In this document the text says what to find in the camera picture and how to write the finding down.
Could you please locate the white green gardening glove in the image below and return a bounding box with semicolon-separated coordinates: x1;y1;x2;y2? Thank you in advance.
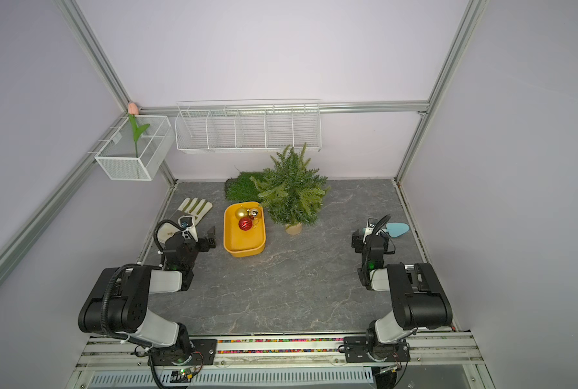
177;198;213;225

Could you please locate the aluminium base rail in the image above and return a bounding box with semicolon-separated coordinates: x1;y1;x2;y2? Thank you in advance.
74;331;487;376

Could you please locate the gold ornament ball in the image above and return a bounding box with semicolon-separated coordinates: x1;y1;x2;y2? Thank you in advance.
235;207;249;220

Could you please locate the green artificial grass mat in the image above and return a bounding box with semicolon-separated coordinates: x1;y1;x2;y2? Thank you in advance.
224;172;264;203

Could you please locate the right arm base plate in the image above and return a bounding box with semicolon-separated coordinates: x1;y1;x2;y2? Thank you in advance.
338;336;410;363

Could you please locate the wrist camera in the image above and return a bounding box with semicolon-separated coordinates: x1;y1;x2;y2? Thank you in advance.
177;215;196;233
364;217;379;239

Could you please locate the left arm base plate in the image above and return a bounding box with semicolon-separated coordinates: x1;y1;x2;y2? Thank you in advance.
149;338;218;367

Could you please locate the red ribbed ornament ball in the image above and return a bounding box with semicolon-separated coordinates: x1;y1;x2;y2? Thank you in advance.
238;217;254;231

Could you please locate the pink artificial tulip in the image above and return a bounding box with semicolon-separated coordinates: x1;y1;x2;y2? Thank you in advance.
128;102;150;157

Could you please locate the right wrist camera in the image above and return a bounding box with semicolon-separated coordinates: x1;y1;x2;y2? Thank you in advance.
364;217;379;239

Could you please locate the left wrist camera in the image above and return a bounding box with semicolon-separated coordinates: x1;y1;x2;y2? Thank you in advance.
177;215;196;233

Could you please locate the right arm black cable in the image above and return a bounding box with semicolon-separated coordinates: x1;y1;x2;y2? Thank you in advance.
371;214;393;239

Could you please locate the small green christmas tree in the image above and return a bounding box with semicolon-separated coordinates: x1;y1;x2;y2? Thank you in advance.
250;146;329;236

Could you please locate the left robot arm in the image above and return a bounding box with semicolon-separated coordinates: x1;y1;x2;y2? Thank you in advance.
78;220;217;366

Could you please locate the yellow plastic tray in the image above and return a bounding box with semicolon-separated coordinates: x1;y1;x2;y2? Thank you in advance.
224;202;266;258

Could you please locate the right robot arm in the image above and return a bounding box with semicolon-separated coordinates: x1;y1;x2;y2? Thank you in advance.
352;230;453;362

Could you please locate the small white mesh basket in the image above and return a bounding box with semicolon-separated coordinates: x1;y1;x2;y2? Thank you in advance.
95;115;176;182

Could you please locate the long white wire basket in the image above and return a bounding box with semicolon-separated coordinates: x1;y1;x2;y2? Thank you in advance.
175;99;322;152

